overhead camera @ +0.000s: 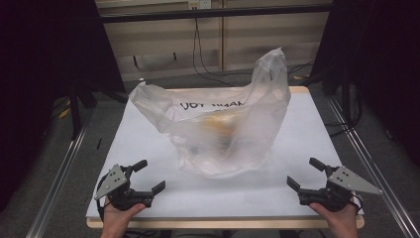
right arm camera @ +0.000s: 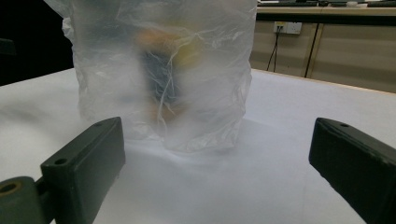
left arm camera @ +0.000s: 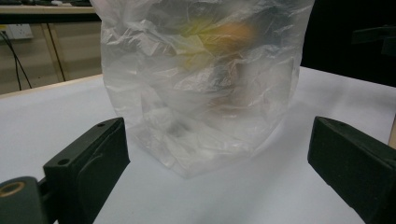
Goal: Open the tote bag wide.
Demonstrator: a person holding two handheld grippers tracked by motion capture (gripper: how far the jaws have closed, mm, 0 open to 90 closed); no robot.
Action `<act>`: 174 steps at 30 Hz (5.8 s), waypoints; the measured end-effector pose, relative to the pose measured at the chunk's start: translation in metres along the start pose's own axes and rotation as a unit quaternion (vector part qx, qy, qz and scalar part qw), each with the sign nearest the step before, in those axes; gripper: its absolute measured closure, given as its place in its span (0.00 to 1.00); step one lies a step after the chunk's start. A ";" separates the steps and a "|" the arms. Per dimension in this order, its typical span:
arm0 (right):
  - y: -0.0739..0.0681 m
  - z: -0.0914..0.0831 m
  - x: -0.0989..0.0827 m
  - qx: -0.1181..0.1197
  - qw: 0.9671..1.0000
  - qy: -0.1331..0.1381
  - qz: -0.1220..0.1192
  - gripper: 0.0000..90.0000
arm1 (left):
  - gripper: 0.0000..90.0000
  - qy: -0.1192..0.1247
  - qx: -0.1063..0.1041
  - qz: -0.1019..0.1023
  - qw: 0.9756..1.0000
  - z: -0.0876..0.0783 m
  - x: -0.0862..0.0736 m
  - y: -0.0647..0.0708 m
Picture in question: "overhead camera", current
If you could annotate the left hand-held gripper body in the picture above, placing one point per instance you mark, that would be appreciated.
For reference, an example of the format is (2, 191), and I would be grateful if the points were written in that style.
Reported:
(115, 185)

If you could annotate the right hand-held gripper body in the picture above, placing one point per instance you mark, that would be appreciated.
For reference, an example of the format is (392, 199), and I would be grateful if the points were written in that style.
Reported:
(336, 190)

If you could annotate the translucent white plastic bag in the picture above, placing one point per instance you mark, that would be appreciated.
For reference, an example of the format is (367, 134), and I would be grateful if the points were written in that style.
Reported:
(218, 125)

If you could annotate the person's right hand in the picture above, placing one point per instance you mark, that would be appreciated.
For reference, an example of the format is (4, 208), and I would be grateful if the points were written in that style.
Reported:
(336, 219)

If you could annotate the person's left hand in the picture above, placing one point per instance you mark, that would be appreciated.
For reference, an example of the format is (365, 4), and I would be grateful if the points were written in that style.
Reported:
(117, 218)

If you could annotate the black metal stand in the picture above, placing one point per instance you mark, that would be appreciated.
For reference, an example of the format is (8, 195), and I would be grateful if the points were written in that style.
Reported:
(346, 95)
(77, 109)

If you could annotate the yellow item inside bag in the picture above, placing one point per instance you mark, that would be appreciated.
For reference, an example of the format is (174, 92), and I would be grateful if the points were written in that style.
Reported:
(220, 124)

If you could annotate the dark curtain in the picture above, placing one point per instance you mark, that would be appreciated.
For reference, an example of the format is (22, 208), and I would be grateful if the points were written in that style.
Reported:
(376, 66)
(49, 89)

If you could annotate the black horizontal bar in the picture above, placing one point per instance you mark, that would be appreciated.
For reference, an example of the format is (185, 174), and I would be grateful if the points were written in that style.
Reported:
(214, 13)

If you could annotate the silver floor rail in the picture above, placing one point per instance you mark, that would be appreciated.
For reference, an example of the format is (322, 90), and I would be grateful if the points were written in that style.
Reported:
(373, 165)
(57, 185)

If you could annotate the white wall socket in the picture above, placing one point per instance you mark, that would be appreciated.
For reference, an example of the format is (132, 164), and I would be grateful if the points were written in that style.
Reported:
(199, 4)

